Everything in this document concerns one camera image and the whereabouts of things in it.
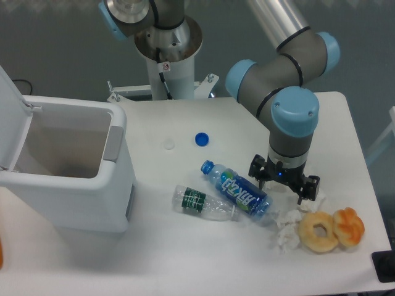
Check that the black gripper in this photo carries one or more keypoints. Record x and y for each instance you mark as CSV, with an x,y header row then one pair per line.
x,y
264,170

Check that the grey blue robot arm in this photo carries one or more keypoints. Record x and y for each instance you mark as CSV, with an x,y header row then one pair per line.
x,y
274,93

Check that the blue label plastic bottle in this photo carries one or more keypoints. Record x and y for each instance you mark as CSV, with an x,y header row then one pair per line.
x,y
238,190

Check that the blue bottle cap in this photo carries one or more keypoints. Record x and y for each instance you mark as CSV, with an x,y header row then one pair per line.
x,y
201,139

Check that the clear green label bottle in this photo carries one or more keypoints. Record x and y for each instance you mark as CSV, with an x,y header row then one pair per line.
x,y
192,202

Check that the white bottle cap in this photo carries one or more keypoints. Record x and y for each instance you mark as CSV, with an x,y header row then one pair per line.
x,y
169,144

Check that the crumpled white tissue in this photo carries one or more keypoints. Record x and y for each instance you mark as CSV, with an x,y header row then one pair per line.
x,y
286,214

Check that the orange glazed bun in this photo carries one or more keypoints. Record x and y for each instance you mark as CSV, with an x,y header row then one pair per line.
x,y
348,227

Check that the black device at corner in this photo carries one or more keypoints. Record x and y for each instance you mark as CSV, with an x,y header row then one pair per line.
x,y
383,262

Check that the white trash bin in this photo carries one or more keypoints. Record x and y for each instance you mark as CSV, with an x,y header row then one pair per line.
x,y
75,168

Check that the white bin lid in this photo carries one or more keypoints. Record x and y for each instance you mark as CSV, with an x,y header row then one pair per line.
x,y
16,117

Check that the orange object at edge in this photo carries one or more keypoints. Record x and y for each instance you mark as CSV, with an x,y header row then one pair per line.
x,y
1,254

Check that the ring doughnut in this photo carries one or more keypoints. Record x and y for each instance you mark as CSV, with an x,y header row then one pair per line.
x,y
316,232

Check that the white frame at right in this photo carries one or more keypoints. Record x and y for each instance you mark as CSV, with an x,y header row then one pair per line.
x,y
383,141

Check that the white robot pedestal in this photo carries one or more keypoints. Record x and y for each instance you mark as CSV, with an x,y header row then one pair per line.
x,y
170,62

